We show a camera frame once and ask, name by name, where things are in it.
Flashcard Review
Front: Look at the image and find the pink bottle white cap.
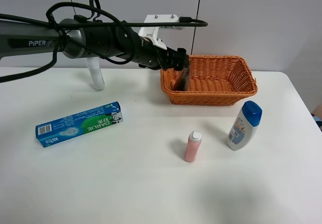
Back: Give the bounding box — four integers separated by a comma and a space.
185, 131, 202, 163

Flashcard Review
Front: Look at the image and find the dark grey cosmetic tube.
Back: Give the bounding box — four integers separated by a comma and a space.
173, 68, 190, 91

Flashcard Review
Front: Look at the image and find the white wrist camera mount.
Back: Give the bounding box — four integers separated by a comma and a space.
138, 14, 182, 50

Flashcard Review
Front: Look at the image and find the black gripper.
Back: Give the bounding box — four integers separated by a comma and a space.
130, 38, 189, 71

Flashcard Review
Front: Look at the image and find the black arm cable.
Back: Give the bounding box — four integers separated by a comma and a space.
0, 0, 209, 84

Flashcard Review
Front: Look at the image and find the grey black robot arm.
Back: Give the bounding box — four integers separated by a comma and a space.
1, 19, 189, 70

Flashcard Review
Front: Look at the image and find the white shampoo bottle blue cap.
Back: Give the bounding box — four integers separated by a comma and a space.
226, 101, 262, 151

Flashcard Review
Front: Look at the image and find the orange wicker basket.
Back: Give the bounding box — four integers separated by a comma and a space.
160, 55, 258, 106

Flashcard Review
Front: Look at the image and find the blue Darlie toothpaste box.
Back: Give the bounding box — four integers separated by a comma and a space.
35, 102, 123, 147

